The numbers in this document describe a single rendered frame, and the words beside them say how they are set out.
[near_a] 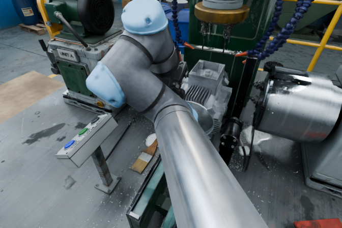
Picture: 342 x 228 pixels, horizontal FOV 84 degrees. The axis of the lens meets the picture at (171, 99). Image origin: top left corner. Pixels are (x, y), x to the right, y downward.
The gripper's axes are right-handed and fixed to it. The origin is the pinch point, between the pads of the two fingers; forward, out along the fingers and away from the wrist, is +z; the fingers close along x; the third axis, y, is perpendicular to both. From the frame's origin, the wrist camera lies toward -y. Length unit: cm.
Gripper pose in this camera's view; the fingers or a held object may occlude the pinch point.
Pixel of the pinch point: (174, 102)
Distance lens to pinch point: 62.9
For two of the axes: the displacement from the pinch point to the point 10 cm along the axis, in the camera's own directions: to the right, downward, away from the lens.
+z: 2.0, 4.0, 8.9
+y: 3.5, -8.8, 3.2
